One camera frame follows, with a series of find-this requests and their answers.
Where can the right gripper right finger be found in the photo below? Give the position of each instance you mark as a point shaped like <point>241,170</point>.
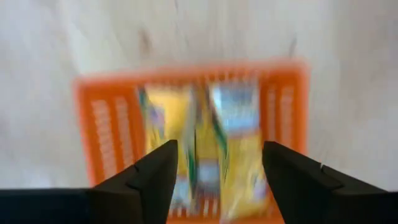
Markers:
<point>304,193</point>

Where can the orange slotted plastic basket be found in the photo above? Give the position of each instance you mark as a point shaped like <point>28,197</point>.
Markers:
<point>186,72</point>

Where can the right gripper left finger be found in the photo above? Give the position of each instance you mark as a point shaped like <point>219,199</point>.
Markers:
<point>146,193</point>

